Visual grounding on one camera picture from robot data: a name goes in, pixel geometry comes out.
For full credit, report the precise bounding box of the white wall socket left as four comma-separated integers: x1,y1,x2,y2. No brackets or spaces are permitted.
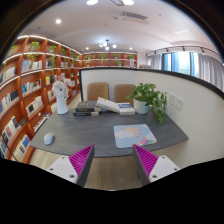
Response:
168,93,176,105

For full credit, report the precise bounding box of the right tan chair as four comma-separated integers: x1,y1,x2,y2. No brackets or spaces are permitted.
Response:
114,84,135,105

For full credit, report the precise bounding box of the light blue computer mouse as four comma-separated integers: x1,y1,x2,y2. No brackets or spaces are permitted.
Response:
44,133,54,145

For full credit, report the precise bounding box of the orange wooden bookshelf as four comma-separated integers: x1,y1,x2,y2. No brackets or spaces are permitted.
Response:
0,35,137,163

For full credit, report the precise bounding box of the white leaning book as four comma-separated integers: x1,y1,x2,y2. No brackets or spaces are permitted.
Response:
96,97,119,113

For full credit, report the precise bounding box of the white blue flat book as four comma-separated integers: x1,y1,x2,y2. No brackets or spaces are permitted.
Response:
118,103,135,115

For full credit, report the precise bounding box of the white vase with flowers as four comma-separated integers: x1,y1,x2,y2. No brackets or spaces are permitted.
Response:
52,76,72,115

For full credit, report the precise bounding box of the upper dark book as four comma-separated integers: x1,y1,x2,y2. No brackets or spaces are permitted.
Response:
75,101,101,112

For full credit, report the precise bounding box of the dark book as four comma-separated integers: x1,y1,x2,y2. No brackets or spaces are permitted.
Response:
75,101,101,112
73,112,99,116

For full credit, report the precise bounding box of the tan chair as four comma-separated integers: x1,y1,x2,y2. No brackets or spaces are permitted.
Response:
87,82,109,101
114,84,135,105

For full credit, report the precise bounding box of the green potted plant white pot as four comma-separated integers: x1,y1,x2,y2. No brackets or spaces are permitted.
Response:
127,83,167,124

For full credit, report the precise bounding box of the white wall socket right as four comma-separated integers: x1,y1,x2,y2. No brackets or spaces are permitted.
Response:
175,97,183,111

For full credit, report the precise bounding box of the pastel cloud mouse pad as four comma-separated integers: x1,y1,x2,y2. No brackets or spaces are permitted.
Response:
114,124,157,148

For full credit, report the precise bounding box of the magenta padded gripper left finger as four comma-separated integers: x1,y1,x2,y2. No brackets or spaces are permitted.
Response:
47,145,95,187

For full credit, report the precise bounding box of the lower dark book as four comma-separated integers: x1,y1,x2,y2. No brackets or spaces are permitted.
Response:
73,112,99,116

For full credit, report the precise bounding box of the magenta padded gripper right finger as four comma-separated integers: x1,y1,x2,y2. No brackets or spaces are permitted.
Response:
133,145,180,186

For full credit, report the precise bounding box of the white wall socket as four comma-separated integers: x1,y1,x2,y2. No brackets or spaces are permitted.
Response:
168,93,176,105
175,97,183,111

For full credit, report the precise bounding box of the ceiling chandelier lamp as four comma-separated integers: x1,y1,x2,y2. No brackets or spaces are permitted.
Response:
99,40,117,51

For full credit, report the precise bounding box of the left tan chair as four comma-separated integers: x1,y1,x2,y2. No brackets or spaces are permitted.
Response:
87,82,109,101

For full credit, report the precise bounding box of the grey window curtain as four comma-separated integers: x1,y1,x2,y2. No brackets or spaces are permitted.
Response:
198,54,224,92

